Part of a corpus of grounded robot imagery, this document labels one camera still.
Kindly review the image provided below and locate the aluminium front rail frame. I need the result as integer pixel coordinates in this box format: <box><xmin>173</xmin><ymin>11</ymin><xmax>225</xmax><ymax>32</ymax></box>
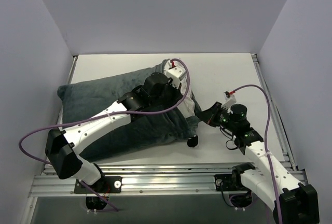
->
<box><xmin>28</xmin><ymin>161</ymin><xmax>311</xmax><ymax>224</ymax></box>

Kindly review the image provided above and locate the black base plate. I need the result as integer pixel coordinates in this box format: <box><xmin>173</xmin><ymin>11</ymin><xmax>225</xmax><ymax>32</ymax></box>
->
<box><xmin>74</xmin><ymin>176</ymin><xmax>122</xmax><ymax>194</ymax></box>
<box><xmin>214</xmin><ymin>174</ymin><xmax>248</xmax><ymax>192</ymax></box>

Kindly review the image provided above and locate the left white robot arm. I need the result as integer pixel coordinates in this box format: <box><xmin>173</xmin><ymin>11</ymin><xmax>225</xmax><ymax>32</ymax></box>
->
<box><xmin>45</xmin><ymin>72</ymin><xmax>182</xmax><ymax>192</ymax></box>

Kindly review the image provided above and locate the zebra and grey pillowcase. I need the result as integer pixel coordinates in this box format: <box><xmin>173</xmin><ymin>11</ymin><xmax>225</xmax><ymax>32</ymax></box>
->
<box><xmin>57</xmin><ymin>60</ymin><xmax>201</xmax><ymax>161</ymax></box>

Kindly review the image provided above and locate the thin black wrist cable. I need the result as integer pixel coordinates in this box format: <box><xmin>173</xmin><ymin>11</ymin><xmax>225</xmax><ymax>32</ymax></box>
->
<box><xmin>220</xmin><ymin>128</ymin><xmax>244</xmax><ymax>151</ymax></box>

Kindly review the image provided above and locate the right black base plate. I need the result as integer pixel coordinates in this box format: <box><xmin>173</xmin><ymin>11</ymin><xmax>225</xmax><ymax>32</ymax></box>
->
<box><xmin>214</xmin><ymin>174</ymin><xmax>248</xmax><ymax>192</ymax></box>

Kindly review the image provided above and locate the white pillow insert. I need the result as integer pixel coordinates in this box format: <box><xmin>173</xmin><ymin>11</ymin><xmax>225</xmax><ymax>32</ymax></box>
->
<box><xmin>177</xmin><ymin>78</ymin><xmax>200</xmax><ymax>118</ymax></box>

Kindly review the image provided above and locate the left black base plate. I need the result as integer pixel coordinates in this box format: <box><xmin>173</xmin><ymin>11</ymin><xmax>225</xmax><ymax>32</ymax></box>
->
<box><xmin>74</xmin><ymin>176</ymin><xmax>122</xmax><ymax>194</ymax></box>

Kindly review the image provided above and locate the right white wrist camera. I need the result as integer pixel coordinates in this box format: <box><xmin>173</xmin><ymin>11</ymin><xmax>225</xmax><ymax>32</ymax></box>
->
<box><xmin>222</xmin><ymin>91</ymin><xmax>237</xmax><ymax>110</ymax></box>

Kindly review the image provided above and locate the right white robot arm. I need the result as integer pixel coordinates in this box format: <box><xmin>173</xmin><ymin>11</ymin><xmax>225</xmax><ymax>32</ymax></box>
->
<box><xmin>197</xmin><ymin>102</ymin><xmax>320</xmax><ymax>223</ymax></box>

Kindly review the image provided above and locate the left side aluminium rail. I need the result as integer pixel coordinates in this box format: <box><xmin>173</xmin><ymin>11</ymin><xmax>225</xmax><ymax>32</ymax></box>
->
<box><xmin>58</xmin><ymin>55</ymin><xmax>78</xmax><ymax>123</ymax></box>

